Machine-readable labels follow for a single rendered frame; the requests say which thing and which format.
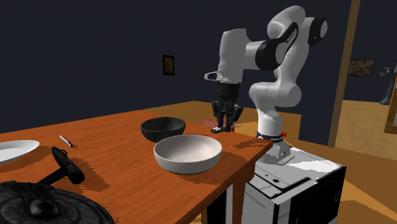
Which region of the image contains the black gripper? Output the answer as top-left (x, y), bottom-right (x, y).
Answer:
top-left (211, 81), bottom-right (244, 132)

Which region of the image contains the white bowl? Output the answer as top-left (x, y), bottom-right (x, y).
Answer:
top-left (153, 134), bottom-right (223, 176)

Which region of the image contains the black bowl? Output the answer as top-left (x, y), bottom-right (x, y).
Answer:
top-left (140, 116), bottom-right (186, 143)

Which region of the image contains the white and black robot stand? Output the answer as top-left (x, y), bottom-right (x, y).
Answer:
top-left (205, 145), bottom-right (347, 224)

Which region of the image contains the brown wooden table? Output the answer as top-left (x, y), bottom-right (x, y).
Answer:
top-left (0, 109), bottom-right (274, 224)

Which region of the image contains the white and black pen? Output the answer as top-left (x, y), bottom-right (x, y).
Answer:
top-left (59, 135), bottom-right (75, 149)

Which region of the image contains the brown wooden furniture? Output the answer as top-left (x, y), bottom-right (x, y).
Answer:
top-left (383, 75), bottom-right (397, 135)

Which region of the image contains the black mallet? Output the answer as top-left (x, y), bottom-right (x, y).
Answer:
top-left (36, 146), bottom-right (86, 186)

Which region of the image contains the black patterned round dish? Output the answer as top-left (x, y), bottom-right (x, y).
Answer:
top-left (0, 181), bottom-right (116, 224)

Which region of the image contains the white plate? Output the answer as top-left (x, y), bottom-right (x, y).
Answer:
top-left (0, 139), bottom-right (41, 165)

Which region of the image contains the small dark framed wall picture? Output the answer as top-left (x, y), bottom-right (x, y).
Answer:
top-left (162, 55), bottom-right (176, 76)

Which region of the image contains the brown door frame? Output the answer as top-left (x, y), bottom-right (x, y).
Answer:
top-left (328, 0), bottom-right (363, 148)

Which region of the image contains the wide brown wall picture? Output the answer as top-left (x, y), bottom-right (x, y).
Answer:
top-left (347, 58), bottom-right (376, 78)

